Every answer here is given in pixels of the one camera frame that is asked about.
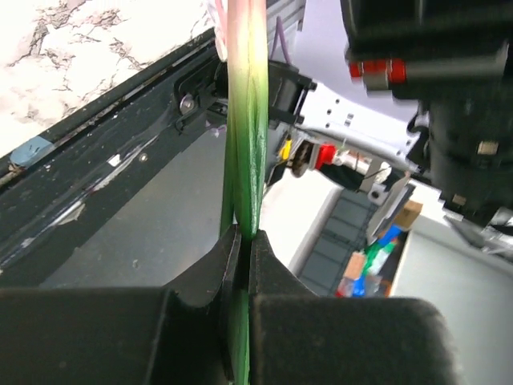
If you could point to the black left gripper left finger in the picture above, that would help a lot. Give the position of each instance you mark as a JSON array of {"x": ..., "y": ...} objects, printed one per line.
[{"x": 172, "y": 334}]

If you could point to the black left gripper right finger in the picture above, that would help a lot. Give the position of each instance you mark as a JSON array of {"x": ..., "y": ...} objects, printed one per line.
[{"x": 297, "y": 337}]

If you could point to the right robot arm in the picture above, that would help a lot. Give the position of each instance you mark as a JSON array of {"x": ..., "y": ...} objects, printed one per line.
[{"x": 425, "y": 86}]

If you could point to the black metal base rail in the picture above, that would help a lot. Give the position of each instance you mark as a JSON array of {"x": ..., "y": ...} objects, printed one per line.
[{"x": 104, "y": 154}]

